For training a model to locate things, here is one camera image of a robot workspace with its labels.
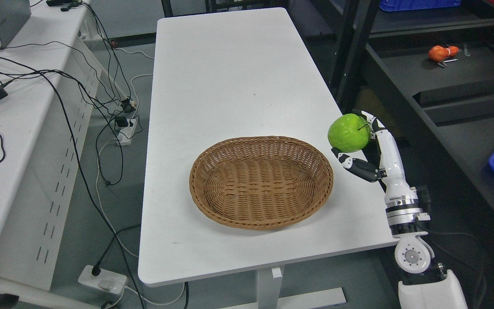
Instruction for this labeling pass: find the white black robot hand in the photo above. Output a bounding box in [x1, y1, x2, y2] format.
[331, 109, 418, 207]

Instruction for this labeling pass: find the green apple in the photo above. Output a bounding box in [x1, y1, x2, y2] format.
[327, 113, 371, 153]

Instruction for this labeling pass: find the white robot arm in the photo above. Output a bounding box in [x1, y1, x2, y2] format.
[386, 196, 468, 309]

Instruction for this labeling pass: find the black shelf unit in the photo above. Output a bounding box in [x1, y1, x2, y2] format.
[312, 0, 494, 254]

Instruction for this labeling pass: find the orange toy object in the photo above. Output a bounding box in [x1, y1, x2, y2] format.
[428, 45, 459, 62]

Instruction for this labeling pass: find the brown wicker basket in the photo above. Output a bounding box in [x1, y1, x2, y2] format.
[190, 136, 334, 230]

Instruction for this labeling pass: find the white table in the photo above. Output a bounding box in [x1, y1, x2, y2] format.
[138, 8, 396, 309]

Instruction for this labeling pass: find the white power strip far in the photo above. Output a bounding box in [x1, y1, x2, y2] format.
[116, 118, 138, 147]

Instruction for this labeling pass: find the white power strip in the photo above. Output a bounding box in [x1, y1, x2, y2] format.
[77, 265, 129, 295]
[116, 118, 138, 147]

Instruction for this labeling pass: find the white power strip near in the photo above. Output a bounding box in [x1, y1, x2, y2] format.
[77, 265, 129, 295]

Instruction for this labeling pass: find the white side desk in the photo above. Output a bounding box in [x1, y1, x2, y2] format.
[0, 4, 102, 308]

